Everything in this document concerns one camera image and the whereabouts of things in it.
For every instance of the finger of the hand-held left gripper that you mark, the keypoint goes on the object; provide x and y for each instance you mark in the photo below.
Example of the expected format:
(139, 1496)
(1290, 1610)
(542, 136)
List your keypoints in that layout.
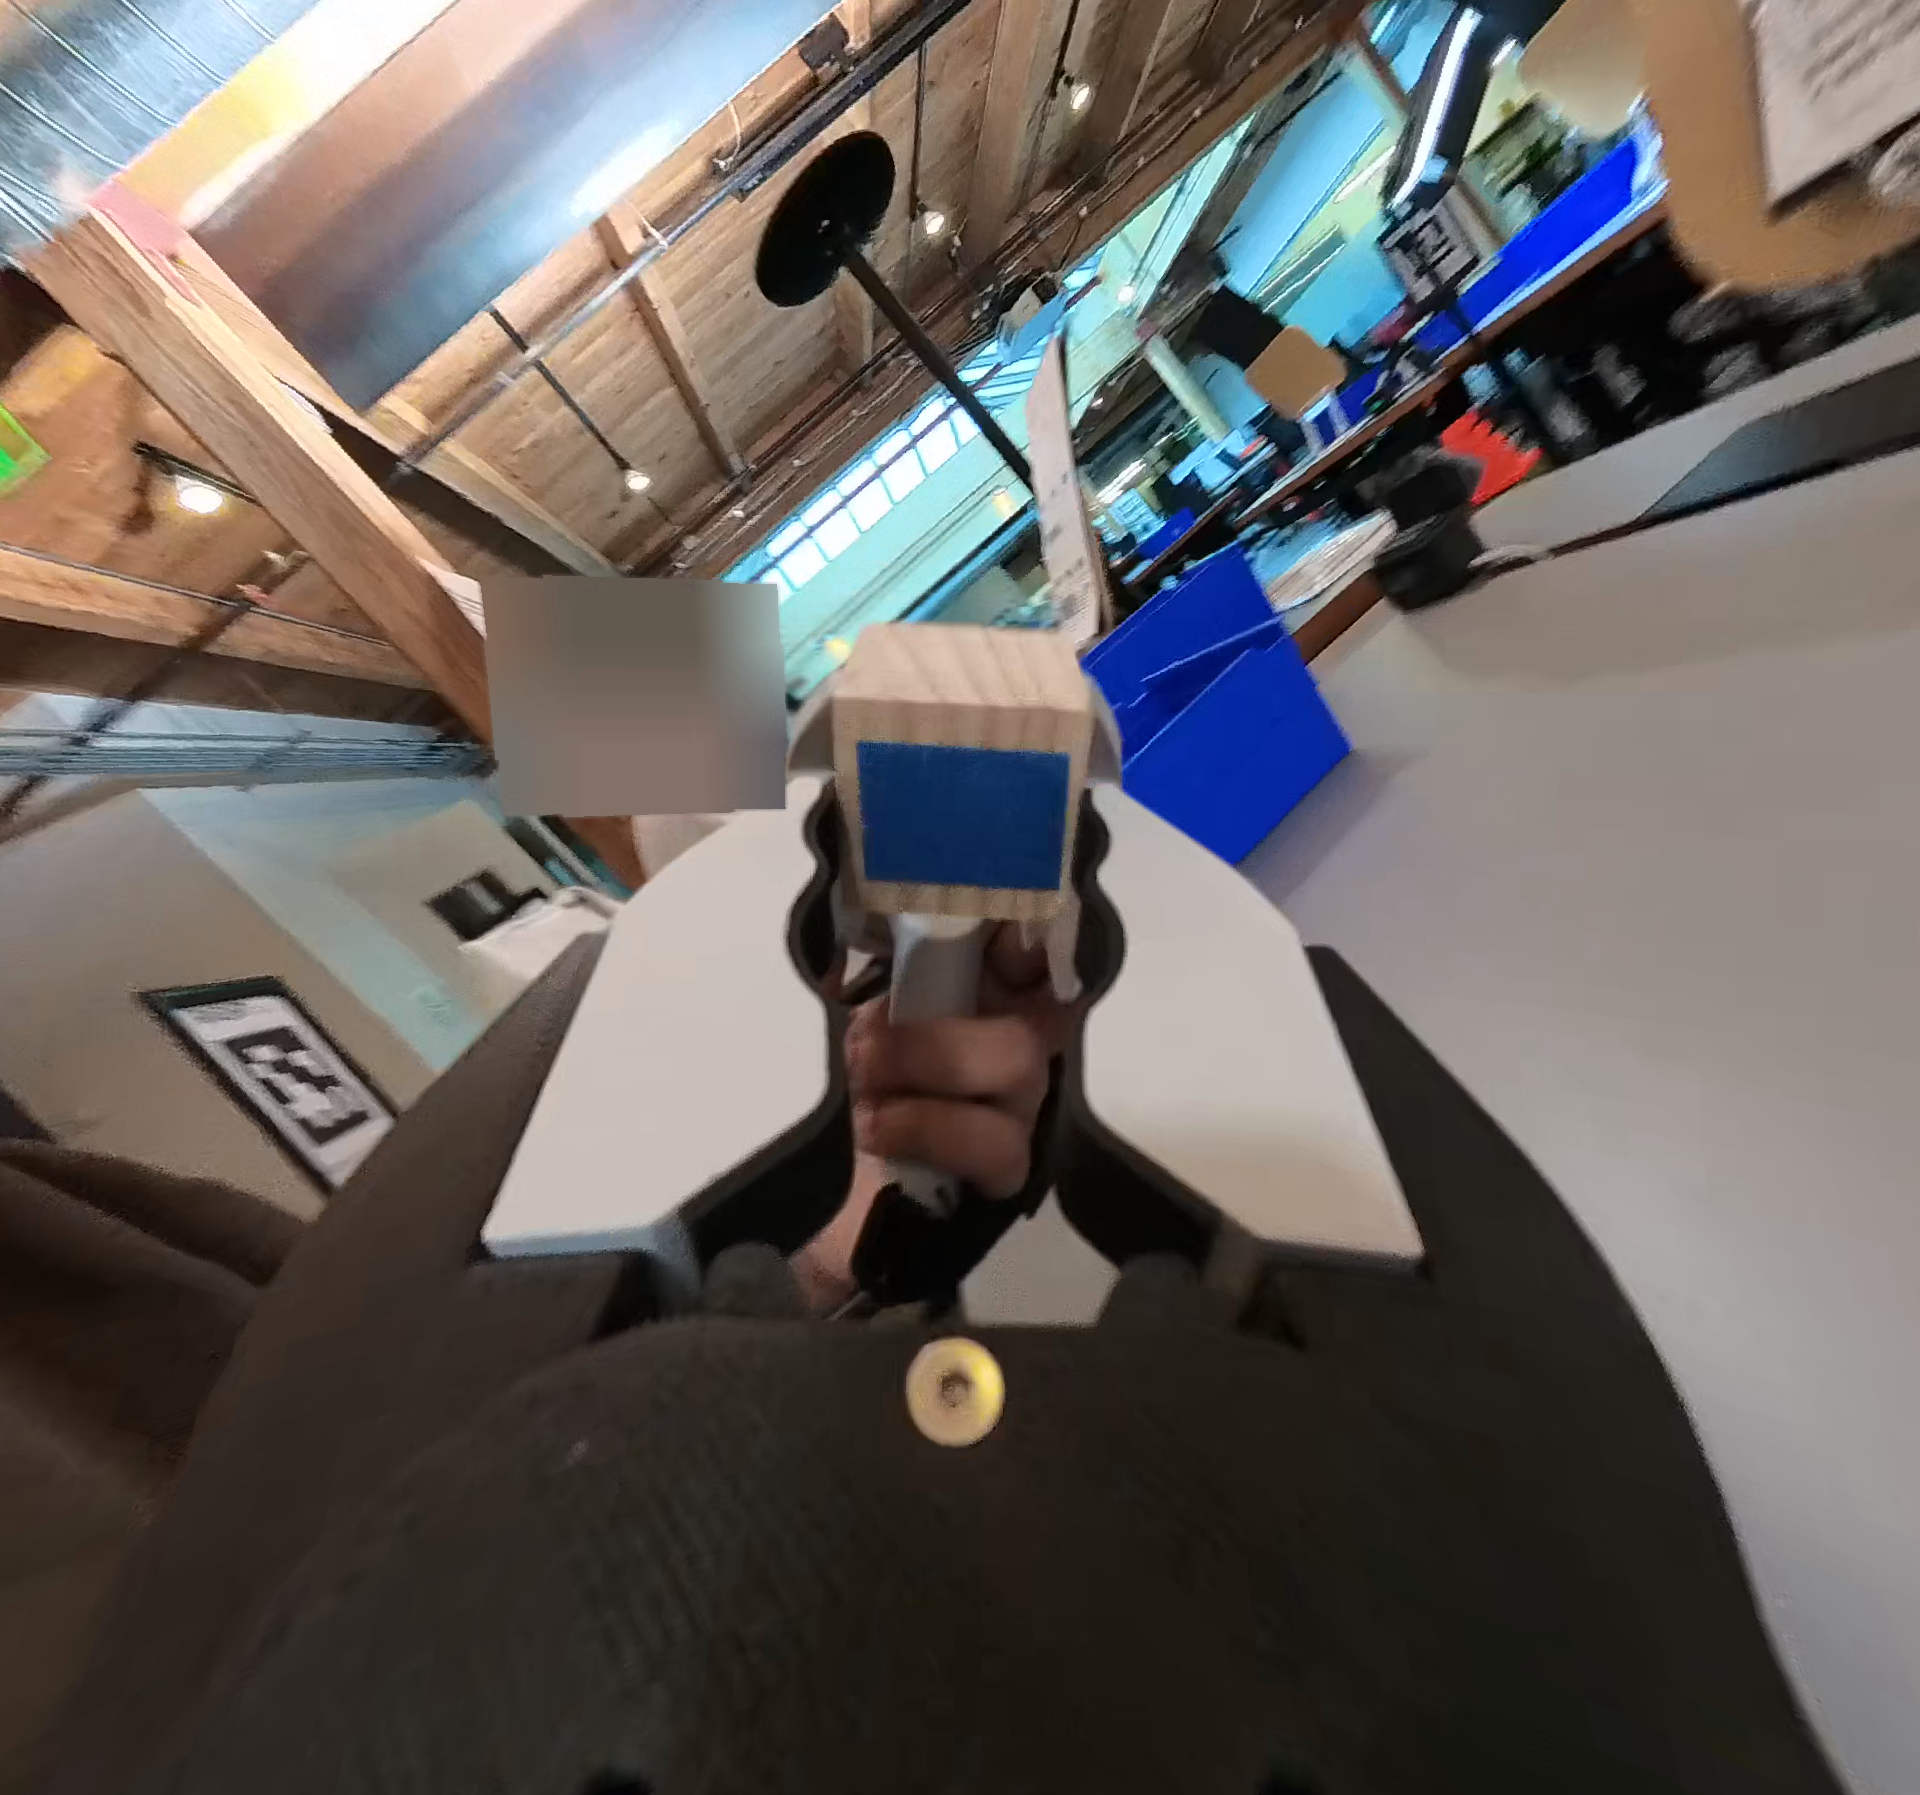
(1102, 749)
(822, 749)

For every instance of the wooden-top desk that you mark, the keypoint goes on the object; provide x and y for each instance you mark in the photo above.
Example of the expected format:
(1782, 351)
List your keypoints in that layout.
(1441, 379)

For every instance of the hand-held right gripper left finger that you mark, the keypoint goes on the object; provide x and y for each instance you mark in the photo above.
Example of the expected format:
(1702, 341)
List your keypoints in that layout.
(659, 1075)

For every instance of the silver ventilation duct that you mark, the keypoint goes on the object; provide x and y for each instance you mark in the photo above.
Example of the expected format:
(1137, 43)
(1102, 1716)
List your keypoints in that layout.
(151, 25)

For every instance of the grey desk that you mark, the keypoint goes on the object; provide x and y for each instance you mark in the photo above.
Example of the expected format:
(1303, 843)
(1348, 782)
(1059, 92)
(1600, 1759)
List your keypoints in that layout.
(1650, 999)

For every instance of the blue-taped wooden cube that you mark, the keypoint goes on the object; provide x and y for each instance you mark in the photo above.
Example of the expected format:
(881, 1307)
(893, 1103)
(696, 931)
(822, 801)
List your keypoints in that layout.
(961, 835)

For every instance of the black pole with round disc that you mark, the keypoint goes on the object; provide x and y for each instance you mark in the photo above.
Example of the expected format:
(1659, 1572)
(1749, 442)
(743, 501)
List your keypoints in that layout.
(825, 220)

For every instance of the framed tag sign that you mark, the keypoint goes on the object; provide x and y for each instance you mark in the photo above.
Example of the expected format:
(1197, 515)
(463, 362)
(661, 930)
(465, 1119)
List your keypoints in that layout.
(285, 1075)
(1433, 244)

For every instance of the green exit sign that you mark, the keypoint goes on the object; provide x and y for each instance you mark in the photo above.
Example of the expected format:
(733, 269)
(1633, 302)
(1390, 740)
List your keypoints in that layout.
(13, 453)

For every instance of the laminated instruction board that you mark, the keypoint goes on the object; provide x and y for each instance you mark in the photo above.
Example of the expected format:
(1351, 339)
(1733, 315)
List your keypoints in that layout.
(1831, 41)

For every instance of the small blue bin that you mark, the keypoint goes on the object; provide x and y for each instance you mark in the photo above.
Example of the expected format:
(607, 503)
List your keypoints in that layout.
(1599, 198)

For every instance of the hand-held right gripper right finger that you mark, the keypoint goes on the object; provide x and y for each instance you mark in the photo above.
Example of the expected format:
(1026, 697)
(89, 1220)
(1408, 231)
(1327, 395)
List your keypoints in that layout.
(1246, 1090)

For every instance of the ceiling spot lamp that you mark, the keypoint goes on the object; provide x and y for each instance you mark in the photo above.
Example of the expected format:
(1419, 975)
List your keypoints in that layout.
(196, 493)

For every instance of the person's left hand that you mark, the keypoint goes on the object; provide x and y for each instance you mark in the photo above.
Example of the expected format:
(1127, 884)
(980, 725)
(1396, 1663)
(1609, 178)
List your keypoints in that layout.
(947, 1090)

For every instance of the blue plastic bin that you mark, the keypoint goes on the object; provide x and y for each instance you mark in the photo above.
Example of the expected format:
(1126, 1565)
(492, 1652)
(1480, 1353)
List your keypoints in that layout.
(1231, 761)

